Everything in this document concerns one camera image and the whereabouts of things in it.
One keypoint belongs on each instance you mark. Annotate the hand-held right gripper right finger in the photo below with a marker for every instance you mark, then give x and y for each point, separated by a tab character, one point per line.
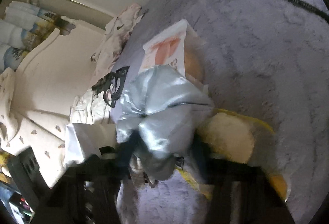
199	159

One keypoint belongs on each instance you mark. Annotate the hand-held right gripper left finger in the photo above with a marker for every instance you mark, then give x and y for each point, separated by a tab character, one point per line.
127	154

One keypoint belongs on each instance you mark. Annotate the yellow bread package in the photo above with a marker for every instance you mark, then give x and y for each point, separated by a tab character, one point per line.
226	136

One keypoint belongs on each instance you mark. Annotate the white paper bag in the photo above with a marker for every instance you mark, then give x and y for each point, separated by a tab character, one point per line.
84	139

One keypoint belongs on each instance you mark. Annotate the silver foil bag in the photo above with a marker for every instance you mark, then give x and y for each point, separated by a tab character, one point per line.
164	110

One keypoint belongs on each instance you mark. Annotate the cream printed pillow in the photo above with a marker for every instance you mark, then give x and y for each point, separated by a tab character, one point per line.
38	141

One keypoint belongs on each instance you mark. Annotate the white crumpled cloth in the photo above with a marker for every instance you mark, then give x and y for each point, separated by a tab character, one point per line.
87	108

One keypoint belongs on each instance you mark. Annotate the printed white cloth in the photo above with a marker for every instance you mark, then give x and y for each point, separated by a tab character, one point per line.
7	98

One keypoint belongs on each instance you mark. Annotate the cream bed headboard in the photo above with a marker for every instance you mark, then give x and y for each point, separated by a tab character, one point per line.
51	80

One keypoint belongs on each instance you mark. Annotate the white pink-print bread package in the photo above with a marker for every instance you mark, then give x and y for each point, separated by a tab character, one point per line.
167	49

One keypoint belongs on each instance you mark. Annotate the purple blanket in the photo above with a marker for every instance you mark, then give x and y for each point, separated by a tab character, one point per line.
257	59

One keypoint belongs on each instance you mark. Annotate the crumpled floral cloth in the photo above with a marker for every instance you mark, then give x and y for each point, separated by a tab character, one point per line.
115	33

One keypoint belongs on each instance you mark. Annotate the wall poster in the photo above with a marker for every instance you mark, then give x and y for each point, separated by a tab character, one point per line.
15	33

